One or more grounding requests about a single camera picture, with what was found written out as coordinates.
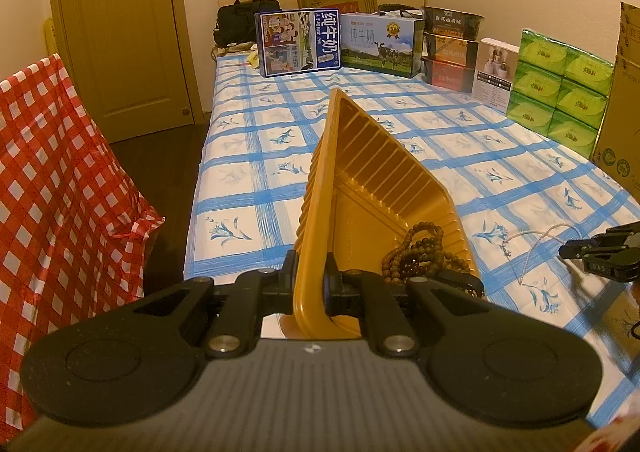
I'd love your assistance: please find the light brown bead necklace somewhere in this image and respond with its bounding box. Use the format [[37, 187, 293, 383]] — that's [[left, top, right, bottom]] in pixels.
[[399, 223, 447, 267]]

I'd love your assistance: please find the red instant noodle bowl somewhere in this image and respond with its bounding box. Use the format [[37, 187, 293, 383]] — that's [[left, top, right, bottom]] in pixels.
[[421, 56, 477, 93]]

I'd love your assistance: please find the white product box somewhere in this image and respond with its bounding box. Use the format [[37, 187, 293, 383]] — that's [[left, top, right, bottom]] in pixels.
[[471, 37, 521, 112]]

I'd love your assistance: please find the blue milk carton box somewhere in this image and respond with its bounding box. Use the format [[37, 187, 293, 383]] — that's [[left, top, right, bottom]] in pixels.
[[253, 8, 343, 79]]

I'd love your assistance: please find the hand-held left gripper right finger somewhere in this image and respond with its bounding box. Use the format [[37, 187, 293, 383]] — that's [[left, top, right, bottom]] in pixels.
[[322, 252, 488, 359]]

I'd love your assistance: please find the large cardboard box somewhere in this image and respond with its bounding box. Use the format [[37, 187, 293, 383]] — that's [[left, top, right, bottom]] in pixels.
[[591, 1, 640, 183]]

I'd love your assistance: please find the red checkered cloth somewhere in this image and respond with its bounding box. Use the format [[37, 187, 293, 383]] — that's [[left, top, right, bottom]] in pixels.
[[0, 53, 167, 433]]

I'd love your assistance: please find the black bag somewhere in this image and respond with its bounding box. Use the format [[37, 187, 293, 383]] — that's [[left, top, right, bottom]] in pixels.
[[213, 0, 282, 48]]

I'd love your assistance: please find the dark brown bead bracelet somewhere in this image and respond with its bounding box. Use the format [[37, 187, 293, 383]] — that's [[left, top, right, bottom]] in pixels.
[[381, 251, 442, 284]]

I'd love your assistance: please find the yellow plastic tray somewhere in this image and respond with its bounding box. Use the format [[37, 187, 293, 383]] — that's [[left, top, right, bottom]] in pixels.
[[280, 88, 485, 340]]

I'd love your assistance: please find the orange instant noodle bowl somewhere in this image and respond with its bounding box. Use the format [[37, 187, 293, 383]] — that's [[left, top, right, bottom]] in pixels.
[[422, 32, 481, 68]]

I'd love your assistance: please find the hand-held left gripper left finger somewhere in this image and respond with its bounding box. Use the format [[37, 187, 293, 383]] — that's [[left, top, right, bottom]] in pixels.
[[131, 249, 300, 359]]

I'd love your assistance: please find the black instant noodle bowl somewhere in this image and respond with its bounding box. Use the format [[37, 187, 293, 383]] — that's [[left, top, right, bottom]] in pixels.
[[421, 6, 487, 40]]

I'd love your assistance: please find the wooden door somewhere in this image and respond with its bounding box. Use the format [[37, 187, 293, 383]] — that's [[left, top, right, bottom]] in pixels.
[[46, 0, 206, 143]]

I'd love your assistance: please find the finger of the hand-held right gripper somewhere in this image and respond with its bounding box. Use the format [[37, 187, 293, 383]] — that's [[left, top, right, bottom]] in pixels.
[[559, 238, 640, 283], [592, 221, 640, 247]]

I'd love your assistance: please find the stack of green tissue packs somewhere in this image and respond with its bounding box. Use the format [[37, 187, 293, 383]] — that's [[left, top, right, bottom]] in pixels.
[[505, 28, 616, 161]]

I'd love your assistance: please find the white green milk box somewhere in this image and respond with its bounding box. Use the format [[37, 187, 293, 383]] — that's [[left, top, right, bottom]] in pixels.
[[339, 12, 426, 79]]

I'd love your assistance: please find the white pearl necklace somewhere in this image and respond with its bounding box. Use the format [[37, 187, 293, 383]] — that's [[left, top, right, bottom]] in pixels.
[[500, 224, 586, 285]]

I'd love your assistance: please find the camouflage cloth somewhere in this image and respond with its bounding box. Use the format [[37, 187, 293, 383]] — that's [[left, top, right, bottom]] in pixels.
[[209, 42, 262, 68]]

